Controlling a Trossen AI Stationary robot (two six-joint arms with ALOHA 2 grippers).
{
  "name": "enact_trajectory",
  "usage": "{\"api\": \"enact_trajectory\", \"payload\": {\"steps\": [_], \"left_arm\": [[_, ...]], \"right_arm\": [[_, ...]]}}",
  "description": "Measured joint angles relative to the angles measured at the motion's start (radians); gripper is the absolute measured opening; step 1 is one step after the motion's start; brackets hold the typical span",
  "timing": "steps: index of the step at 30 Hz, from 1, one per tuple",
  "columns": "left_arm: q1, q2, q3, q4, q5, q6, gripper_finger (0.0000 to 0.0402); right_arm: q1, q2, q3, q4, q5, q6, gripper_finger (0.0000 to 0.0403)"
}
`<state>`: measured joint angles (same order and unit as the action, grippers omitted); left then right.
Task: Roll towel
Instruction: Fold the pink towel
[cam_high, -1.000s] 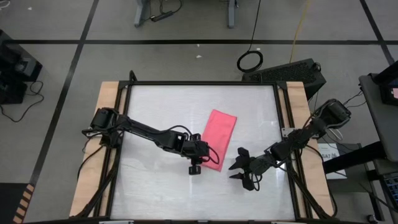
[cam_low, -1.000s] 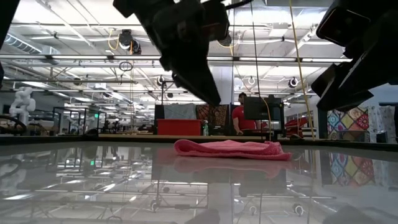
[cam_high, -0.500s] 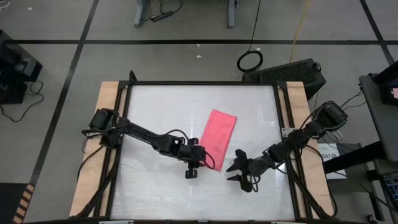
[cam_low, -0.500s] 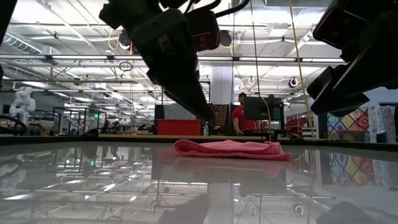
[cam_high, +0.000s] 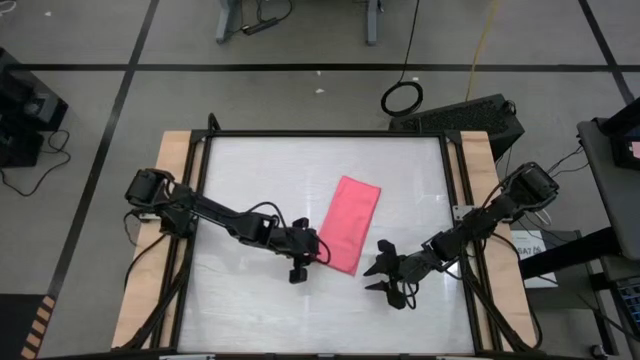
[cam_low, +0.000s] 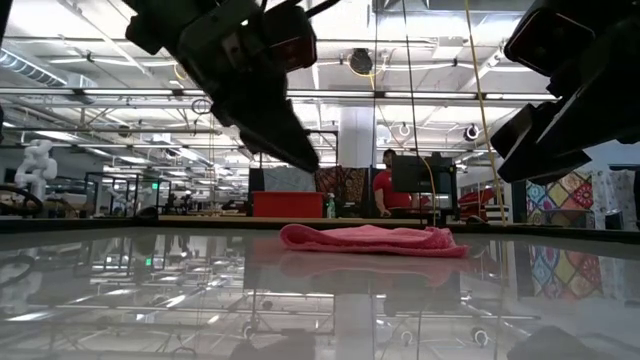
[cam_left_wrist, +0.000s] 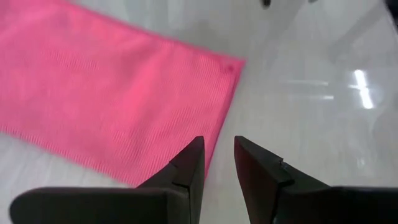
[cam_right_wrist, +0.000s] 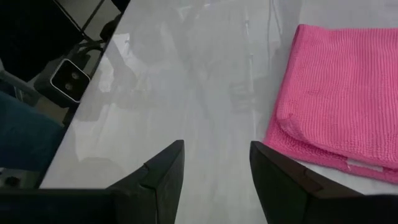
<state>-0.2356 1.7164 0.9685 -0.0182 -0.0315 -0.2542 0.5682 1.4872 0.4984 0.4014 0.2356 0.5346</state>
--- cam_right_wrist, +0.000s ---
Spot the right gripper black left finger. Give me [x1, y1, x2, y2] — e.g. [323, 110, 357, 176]
[0, 139, 186, 224]

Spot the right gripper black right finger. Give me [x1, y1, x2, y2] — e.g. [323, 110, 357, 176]
[249, 141, 398, 224]

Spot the pink towel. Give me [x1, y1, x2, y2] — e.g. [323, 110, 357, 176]
[263, 24, 398, 184]

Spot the white-framed black stereo camera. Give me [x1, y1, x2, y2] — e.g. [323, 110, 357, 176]
[49, 58, 91, 103]

